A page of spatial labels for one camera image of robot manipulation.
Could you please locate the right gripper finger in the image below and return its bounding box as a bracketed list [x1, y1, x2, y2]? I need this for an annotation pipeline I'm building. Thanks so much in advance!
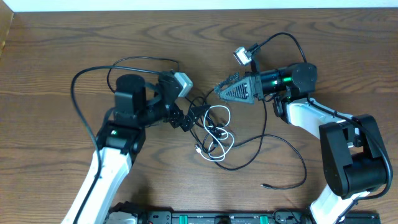
[217, 76, 254, 104]
[214, 72, 239, 89]

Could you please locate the white usb cable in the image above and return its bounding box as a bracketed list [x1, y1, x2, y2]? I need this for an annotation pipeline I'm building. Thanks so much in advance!
[194, 105, 236, 162]

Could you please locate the black usb cable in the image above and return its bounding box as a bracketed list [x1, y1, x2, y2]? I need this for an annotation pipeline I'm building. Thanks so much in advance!
[186, 90, 308, 190]
[106, 56, 180, 94]

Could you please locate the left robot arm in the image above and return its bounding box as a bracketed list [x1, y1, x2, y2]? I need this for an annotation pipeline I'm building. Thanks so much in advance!
[63, 71, 210, 223]

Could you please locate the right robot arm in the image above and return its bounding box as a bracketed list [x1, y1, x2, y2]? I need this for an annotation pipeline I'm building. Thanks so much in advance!
[214, 62, 393, 223]

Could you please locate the cardboard side panel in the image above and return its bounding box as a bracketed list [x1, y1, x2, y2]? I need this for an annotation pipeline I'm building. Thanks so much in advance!
[0, 0, 14, 55]

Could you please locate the right camera black cable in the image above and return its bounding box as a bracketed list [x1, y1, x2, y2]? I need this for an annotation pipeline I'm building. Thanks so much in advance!
[248, 32, 308, 65]

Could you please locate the camera black cable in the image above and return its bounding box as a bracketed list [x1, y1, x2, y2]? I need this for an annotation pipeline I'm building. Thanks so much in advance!
[70, 65, 162, 224]
[248, 32, 308, 65]

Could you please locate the left camera black cable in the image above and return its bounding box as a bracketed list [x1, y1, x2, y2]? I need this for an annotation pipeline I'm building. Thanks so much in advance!
[70, 65, 162, 224]

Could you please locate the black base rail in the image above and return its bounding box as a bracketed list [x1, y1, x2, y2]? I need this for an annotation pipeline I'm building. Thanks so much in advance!
[105, 202, 382, 224]

